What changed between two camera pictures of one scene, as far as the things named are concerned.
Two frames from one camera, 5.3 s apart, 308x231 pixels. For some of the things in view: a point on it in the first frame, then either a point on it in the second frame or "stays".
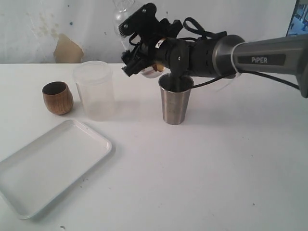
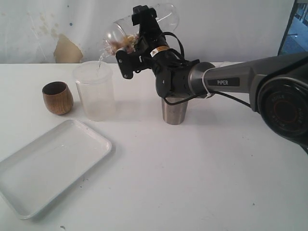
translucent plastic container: x=95 y=81 stays
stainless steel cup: x=175 y=92 stays
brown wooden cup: x=57 y=97 stays
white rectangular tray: x=33 y=177 stays
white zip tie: x=238 y=74 -> x=209 y=94
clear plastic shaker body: x=122 y=10 -> x=122 y=34
